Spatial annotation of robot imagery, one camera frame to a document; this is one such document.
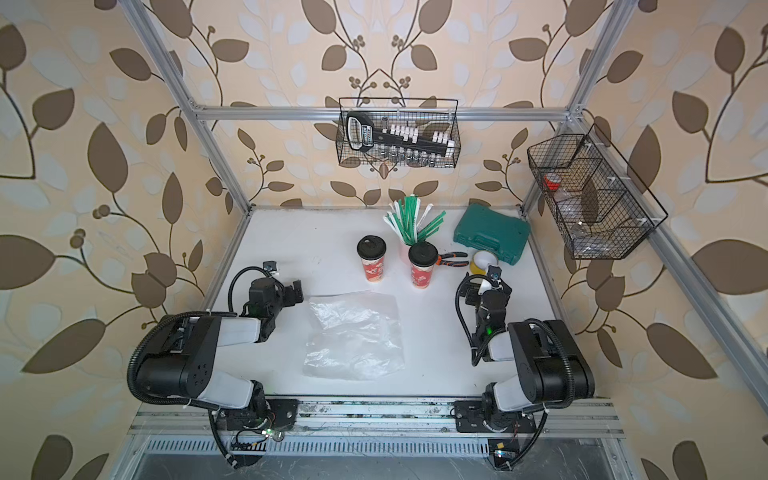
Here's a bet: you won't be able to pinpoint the black wire basket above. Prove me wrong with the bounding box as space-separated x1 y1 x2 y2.
335 96 461 168
527 124 668 260

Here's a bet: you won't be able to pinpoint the yellow tape roll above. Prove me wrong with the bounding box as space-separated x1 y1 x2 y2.
469 250 499 275

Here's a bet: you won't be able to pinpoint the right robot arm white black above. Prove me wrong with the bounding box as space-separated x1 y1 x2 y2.
452 266 596 471

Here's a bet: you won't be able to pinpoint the black wire basket right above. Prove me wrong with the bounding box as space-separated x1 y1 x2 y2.
527 124 668 260

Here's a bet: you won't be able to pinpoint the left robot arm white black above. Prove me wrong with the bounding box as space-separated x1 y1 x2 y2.
126 261 304 469

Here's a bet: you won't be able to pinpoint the orange black pliers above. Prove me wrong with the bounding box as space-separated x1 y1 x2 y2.
436 251 470 268

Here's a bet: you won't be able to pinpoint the black socket wrench set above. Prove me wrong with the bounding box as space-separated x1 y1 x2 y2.
340 111 459 157

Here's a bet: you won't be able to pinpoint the pink straw holder cup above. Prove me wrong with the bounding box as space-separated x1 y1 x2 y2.
399 243 411 265

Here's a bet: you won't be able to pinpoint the clear plastic carrier bag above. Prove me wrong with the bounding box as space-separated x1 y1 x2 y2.
303 291 406 381

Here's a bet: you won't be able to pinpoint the green white wrapped straws bundle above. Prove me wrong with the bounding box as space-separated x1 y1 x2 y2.
383 196 446 247

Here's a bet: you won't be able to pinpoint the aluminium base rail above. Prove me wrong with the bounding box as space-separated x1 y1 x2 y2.
128 395 625 439

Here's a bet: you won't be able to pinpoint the red paper cup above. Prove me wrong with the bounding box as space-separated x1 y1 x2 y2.
356 235 387 282
408 241 439 289

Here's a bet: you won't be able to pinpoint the green plastic tool case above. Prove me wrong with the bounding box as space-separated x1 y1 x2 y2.
453 204 531 265

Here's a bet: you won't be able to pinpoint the black wire basket rear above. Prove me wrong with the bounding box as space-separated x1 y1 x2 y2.
335 96 461 168

